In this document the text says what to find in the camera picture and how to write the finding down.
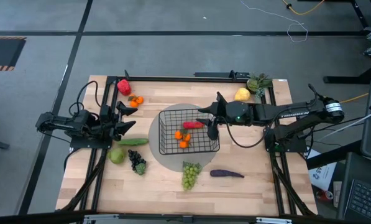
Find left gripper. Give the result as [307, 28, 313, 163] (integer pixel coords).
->
[99, 101, 139, 141]

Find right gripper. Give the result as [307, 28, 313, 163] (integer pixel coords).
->
[196, 91, 257, 141]

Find orange tangerine cluster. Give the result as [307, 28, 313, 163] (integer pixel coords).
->
[175, 129, 192, 149]
[128, 93, 145, 108]

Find red chili pepper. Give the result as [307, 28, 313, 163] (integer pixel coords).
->
[182, 121, 205, 130]

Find green cucumber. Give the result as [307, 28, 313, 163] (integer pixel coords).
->
[116, 138, 150, 147]

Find black wire basket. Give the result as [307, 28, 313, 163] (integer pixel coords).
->
[158, 108, 221, 156]

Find red bell pepper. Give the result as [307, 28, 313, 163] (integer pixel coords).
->
[116, 78, 132, 96]

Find yellow lemon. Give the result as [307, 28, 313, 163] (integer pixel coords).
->
[234, 87, 252, 102]

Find green apple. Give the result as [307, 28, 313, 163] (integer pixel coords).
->
[108, 147, 126, 165]

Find dark purple grapes bunch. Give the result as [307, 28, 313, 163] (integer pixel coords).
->
[128, 149, 147, 176]

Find dark purple eggplant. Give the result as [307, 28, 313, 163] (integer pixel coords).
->
[209, 169, 245, 179]

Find green grapes bunch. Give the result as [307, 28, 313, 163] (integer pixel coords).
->
[181, 161, 203, 192]

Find potted succulent plant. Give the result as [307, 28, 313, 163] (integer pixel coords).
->
[246, 73, 273, 99]

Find grey round mat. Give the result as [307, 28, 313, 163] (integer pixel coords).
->
[147, 103, 219, 173]

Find white paper sheet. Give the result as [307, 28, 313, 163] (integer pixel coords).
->
[308, 149, 338, 192]

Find red soda can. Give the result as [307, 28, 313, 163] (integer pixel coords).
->
[316, 189, 334, 201]

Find black hazard striped floor mat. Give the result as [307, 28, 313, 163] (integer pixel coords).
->
[0, 36, 27, 72]

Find open laptop keyboard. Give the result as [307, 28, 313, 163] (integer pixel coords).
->
[337, 151, 371, 224]

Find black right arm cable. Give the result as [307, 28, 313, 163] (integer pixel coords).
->
[224, 119, 275, 149]

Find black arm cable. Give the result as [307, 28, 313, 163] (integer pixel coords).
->
[68, 80, 99, 116]
[224, 119, 275, 149]

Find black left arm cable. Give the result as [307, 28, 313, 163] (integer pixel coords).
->
[68, 80, 99, 116]

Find black table frame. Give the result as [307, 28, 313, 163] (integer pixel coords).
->
[59, 70, 318, 217]

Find silver aluminium post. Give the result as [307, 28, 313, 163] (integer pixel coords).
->
[255, 217, 293, 224]
[83, 213, 121, 224]

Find white floor cable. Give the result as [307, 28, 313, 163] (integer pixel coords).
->
[240, 0, 309, 44]

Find black desk leg frame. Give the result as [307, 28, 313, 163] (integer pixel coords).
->
[323, 0, 371, 85]

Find grey charging cable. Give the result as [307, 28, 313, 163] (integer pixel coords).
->
[318, 111, 371, 141]

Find yellow floor cable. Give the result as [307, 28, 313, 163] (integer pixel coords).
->
[281, 0, 326, 16]

